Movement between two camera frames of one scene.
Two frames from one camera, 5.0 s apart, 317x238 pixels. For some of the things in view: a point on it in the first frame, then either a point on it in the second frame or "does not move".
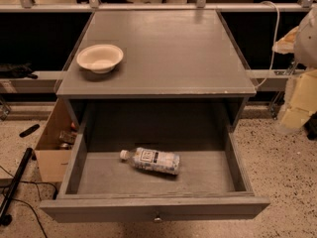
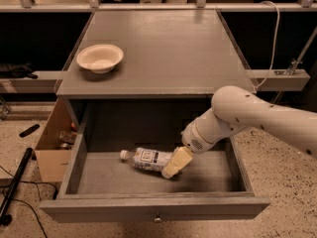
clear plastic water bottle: x=153 y=160 does not move
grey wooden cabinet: x=155 y=70 does not move
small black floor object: x=29 y=131 does not move
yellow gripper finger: x=303 y=99 -> x=182 y=156
